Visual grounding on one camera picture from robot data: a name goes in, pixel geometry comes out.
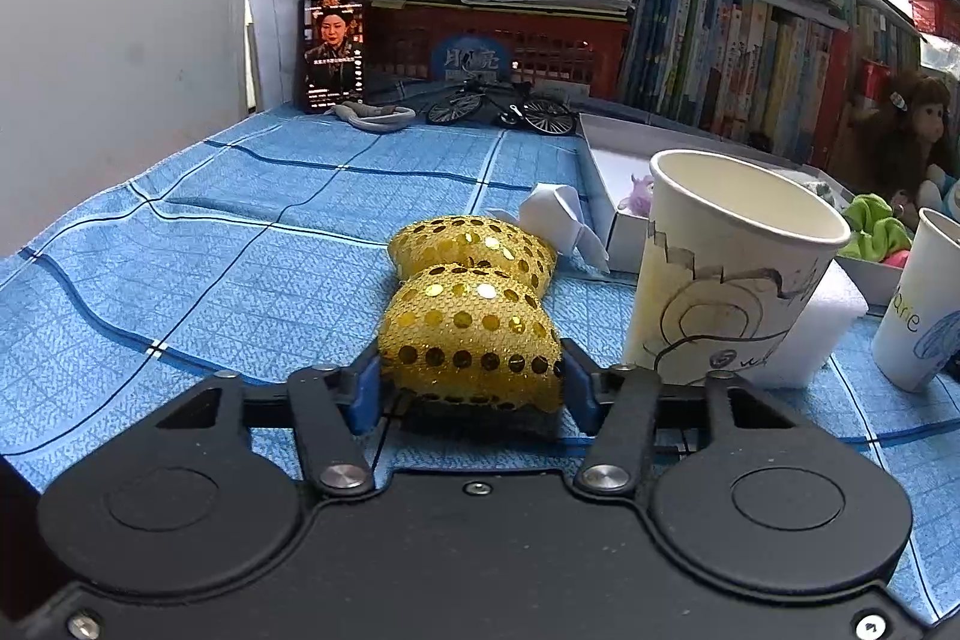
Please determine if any red plastic basket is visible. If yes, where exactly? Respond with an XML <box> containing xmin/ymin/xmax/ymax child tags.
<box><xmin>364</xmin><ymin>0</ymin><xmax>631</xmax><ymax>101</ymax></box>

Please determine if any white cardboard box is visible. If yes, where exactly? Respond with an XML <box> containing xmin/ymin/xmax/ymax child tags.
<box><xmin>576</xmin><ymin>113</ymin><xmax>912</xmax><ymax>307</ymax></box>

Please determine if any green scrunchie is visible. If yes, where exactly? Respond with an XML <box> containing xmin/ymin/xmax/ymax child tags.
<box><xmin>838</xmin><ymin>194</ymin><xmax>912</xmax><ymax>262</ymax></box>

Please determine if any gold sequin bow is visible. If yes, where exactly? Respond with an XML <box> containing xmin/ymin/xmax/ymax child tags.
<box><xmin>377</xmin><ymin>216</ymin><xmax>565</xmax><ymax>416</ymax></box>

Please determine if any white foam block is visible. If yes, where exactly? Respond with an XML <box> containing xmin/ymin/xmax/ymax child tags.
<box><xmin>757</xmin><ymin>269</ymin><xmax>871</xmax><ymax>390</ymax></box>

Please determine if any paper cup with scribble drawing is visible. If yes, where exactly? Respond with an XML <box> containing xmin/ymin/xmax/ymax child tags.
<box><xmin>622</xmin><ymin>149</ymin><xmax>852</xmax><ymax>386</ymax></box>

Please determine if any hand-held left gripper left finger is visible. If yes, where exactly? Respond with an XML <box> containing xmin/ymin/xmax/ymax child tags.
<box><xmin>154</xmin><ymin>351</ymin><xmax>385</xmax><ymax>497</ymax></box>

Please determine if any blue checked tablecloth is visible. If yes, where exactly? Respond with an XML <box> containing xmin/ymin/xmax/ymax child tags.
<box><xmin>0</xmin><ymin>101</ymin><xmax>960</xmax><ymax>626</ymax></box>

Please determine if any small red mesh basket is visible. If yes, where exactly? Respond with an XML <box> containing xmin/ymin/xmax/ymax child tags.
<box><xmin>907</xmin><ymin>0</ymin><xmax>960</xmax><ymax>41</ymax></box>

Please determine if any grey coiled cable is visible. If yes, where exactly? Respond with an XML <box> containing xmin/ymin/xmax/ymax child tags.
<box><xmin>334</xmin><ymin>101</ymin><xmax>417</xmax><ymax>133</ymax></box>

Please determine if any smartphone with lit screen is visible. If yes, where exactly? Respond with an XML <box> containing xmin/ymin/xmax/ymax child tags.
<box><xmin>302</xmin><ymin>0</ymin><xmax>368</xmax><ymax>115</ymax></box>

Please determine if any blue cat plush toy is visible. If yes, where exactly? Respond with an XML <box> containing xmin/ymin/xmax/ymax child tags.
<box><xmin>919</xmin><ymin>164</ymin><xmax>960</xmax><ymax>214</ymax></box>

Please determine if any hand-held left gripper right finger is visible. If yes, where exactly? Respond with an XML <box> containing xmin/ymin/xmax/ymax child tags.
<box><xmin>561</xmin><ymin>338</ymin><xmax>815</xmax><ymax>498</ymax></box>

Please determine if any row of upright books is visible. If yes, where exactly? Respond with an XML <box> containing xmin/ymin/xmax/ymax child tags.
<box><xmin>619</xmin><ymin>0</ymin><xmax>923</xmax><ymax>150</ymax></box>

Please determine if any white folded paper figure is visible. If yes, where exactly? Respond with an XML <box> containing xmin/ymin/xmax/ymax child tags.
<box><xmin>487</xmin><ymin>182</ymin><xmax>612</xmax><ymax>275</ymax></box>

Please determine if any brown-haired doll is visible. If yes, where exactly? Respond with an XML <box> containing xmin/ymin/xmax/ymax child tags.
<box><xmin>874</xmin><ymin>74</ymin><xmax>960</xmax><ymax>214</ymax></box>

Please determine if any black toy bicycle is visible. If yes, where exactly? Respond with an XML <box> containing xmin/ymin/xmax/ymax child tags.
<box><xmin>426</xmin><ymin>77</ymin><xmax>578</xmax><ymax>137</ymax></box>

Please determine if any paper cup with dog drawing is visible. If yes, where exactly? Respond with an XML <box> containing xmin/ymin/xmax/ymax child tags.
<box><xmin>871</xmin><ymin>207</ymin><xmax>960</xmax><ymax>393</ymax></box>

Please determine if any purple plush toy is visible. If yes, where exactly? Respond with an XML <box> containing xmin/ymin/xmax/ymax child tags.
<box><xmin>619</xmin><ymin>173</ymin><xmax>655</xmax><ymax>215</ymax></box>

